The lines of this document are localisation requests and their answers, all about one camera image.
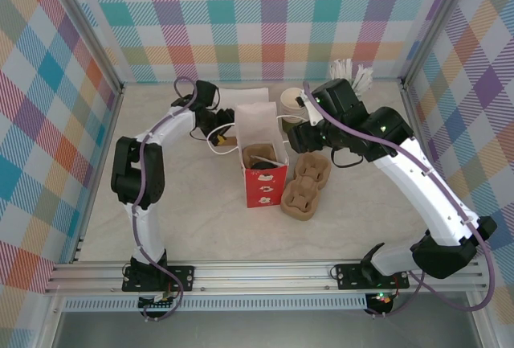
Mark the long aluminium base rail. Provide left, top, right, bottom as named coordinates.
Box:
left=43, top=260, right=487, bottom=295

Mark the brown cardboard napkin box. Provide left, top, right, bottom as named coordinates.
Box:
left=216, top=134, right=241, bottom=149

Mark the black plastic cup lid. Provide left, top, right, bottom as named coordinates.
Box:
left=251, top=154, right=279, bottom=171

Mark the white paper napkin stack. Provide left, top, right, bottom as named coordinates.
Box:
left=218, top=86, right=270, bottom=124

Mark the grey slotted cable duct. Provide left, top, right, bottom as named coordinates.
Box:
left=63, top=297, right=369, bottom=312

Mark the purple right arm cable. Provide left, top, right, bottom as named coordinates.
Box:
left=301, top=80, right=495, bottom=319

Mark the brown cardboard cup carrier stack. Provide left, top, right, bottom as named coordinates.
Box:
left=279, top=151, right=332, bottom=223

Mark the green paper cup stack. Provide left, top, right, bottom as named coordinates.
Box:
left=279, top=87, right=310, bottom=130

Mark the thin black right camera cable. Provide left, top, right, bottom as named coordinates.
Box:
left=330, top=147, right=364, bottom=169

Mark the thin black left camera cable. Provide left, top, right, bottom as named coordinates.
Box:
left=189, top=125, right=210, bottom=143

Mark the thin black camera cable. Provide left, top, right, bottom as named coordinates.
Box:
left=189, top=125, right=210, bottom=143
left=330, top=147, right=364, bottom=169

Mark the aluminium frame post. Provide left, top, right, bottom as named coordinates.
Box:
left=50, top=0, right=125, bottom=96
left=399, top=0, right=477, bottom=88

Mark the red white paper gift bag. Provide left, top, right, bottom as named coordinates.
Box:
left=206, top=100, right=310, bottom=209

